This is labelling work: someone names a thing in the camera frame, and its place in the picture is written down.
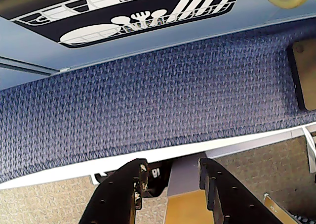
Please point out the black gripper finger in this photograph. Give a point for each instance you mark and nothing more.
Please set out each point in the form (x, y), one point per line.
(237, 204)
(113, 199)

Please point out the wooden board with black edge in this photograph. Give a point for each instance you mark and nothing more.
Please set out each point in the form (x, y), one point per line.
(307, 73)

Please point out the black dishwasher print panel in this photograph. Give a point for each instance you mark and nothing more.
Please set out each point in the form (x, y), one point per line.
(81, 21)

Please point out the metal bracket with holes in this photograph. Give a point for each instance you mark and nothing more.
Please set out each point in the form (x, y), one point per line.
(276, 208)

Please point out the grey and wood post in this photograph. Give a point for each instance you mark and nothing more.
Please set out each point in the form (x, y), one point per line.
(184, 196)

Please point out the grey metal rail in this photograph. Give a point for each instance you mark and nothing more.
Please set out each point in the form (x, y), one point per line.
(24, 66)

